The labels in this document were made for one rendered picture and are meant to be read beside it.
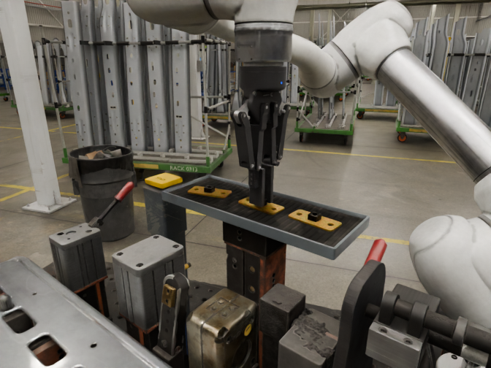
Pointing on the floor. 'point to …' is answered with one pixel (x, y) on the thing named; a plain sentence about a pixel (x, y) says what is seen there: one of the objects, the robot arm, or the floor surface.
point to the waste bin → (104, 186)
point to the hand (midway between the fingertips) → (261, 185)
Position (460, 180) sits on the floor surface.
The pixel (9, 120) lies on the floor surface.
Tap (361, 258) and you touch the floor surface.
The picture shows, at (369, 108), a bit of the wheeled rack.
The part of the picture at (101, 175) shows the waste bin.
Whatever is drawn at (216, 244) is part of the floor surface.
